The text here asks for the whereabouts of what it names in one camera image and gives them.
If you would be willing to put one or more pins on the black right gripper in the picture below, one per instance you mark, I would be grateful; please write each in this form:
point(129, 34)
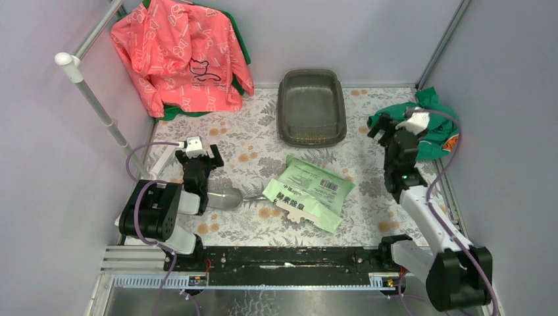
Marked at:
point(383, 124)

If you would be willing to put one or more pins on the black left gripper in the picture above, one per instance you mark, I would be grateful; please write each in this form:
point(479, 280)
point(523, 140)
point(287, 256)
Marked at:
point(198, 160)

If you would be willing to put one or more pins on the metal litter scoop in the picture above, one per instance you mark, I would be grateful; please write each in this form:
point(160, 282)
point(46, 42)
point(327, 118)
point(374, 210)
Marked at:
point(229, 199)

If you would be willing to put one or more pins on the beige bag sealing clip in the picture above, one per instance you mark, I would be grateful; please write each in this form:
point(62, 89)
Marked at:
point(295, 215)

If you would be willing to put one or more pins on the green cat litter bag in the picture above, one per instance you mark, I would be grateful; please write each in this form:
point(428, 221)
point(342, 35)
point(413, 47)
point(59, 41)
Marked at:
point(312, 189)

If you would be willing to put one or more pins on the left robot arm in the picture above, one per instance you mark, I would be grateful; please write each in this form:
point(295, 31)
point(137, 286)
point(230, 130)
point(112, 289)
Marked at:
point(151, 212)

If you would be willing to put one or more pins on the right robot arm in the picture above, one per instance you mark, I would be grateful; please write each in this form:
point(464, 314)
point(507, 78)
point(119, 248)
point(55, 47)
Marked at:
point(456, 273)

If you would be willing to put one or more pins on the grey plastic litter box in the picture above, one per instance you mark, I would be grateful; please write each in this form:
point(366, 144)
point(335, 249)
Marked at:
point(311, 109)

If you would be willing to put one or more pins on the crumpled green garment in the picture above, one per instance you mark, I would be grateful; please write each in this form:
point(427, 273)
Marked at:
point(442, 135)

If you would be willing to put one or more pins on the floral patterned mat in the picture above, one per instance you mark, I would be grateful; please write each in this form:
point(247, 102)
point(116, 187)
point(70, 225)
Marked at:
point(254, 154)

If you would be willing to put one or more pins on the pink hooded jacket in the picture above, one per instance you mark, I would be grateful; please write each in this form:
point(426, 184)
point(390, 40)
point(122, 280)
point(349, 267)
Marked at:
point(183, 56)

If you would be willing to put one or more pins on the white clothes rack pole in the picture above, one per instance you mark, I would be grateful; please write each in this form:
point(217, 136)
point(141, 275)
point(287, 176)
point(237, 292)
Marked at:
point(70, 66)

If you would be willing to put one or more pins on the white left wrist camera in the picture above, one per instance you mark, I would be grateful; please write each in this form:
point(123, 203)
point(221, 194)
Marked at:
point(193, 146)

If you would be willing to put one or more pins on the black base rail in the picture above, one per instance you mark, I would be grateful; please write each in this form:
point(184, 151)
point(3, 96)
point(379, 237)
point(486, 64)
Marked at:
point(253, 266)

